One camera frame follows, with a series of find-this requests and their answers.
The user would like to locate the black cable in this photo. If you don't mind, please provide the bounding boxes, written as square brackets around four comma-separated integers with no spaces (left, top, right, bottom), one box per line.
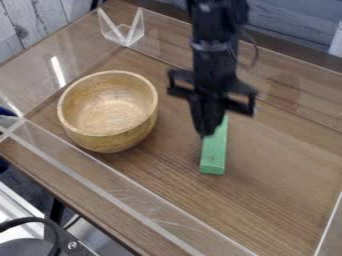
[0,217,62,256]

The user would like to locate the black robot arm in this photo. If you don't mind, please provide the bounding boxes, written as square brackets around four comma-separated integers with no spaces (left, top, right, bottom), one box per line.
[167,0,258,137]

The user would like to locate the clear acrylic corner bracket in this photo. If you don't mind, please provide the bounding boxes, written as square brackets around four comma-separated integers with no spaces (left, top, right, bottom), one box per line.
[98,8,145,47]

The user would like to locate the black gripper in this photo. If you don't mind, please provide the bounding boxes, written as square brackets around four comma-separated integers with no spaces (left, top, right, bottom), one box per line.
[167,49,258,136]

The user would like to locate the black metal base plate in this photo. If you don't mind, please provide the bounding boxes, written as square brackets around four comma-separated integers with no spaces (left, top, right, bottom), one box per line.
[42,225,99,256]

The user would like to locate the clear acrylic tray wall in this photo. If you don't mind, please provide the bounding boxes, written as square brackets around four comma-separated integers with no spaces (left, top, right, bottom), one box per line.
[0,0,342,256]

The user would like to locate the brown wooden bowl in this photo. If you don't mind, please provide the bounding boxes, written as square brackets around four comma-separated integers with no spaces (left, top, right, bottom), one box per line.
[58,70,159,153]

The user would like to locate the black table leg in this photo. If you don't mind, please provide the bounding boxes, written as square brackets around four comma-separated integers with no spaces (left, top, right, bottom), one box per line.
[50,199,66,225]

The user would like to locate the green rectangular block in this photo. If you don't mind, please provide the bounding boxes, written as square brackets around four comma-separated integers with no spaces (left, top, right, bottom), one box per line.
[200,116,229,175]

